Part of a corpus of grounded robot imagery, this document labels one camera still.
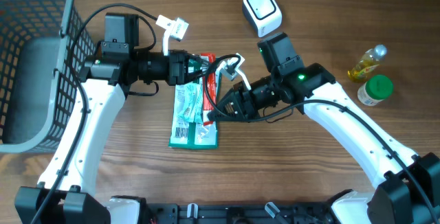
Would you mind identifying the green glove package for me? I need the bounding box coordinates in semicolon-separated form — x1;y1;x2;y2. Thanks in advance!
168;72;221;150

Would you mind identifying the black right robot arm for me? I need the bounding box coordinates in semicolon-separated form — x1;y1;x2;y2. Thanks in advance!
208;32;439;223

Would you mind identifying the white barcode scanner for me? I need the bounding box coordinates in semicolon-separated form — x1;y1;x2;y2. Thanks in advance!
242;0;283;38

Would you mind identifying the mint green pouch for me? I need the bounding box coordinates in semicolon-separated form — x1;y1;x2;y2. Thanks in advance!
175;82;204;124

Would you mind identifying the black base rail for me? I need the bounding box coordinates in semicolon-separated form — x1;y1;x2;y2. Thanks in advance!
147;202;339;224

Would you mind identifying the yellow dish soap bottle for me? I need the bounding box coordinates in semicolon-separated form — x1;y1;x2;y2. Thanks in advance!
347;45;388;82

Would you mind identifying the grey plastic shopping basket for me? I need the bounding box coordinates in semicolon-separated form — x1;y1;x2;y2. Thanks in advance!
1;0;95;153

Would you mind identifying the black right camera cable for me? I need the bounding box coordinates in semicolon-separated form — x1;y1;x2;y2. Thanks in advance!
203;54;440;224

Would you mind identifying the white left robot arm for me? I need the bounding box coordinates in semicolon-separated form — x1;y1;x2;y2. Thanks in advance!
14;13;191;223

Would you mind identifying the green lid jar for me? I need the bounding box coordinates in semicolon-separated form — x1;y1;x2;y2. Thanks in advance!
357;75;394;106

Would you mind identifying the black left camera cable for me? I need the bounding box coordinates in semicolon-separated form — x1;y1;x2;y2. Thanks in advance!
29;3;159;224

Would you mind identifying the black camera cable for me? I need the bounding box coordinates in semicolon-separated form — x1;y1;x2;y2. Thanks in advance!
29;3;159;224
203;54;440;224

